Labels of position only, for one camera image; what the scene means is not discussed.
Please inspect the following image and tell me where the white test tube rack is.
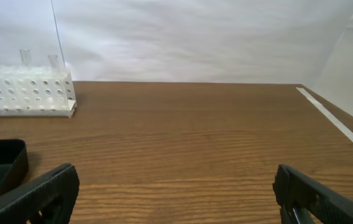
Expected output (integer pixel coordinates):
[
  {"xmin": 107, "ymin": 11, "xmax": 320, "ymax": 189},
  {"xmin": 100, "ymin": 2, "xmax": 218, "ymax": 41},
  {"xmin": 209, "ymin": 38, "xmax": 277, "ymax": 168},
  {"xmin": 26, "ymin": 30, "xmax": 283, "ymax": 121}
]
[{"xmin": 0, "ymin": 63, "xmax": 78, "ymax": 119}]

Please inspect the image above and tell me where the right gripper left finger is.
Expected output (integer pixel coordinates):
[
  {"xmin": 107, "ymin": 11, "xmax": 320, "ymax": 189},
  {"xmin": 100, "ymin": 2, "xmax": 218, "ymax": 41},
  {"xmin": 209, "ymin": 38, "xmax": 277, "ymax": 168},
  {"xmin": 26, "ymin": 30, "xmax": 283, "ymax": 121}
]
[{"xmin": 0, "ymin": 162, "xmax": 80, "ymax": 224}]

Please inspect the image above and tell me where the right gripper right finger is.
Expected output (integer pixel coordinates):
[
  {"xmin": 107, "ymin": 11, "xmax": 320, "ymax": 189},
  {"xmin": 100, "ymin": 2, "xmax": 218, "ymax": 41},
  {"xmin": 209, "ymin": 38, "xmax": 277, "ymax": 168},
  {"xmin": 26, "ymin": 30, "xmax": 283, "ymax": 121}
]
[{"xmin": 272, "ymin": 164, "xmax": 353, "ymax": 224}]

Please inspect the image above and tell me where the clear test tube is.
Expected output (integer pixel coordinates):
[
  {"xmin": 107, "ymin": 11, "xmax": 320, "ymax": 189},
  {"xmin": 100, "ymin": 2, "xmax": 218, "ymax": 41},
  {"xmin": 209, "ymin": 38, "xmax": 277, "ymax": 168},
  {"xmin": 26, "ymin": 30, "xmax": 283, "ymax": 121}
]
[
  {"xmin": 19, "ymin": 48, "xmax": 32, "ymax": 68},
  {"xmin": 47, "ymin": 54, "xmax": 60, "ymax": 72}
]

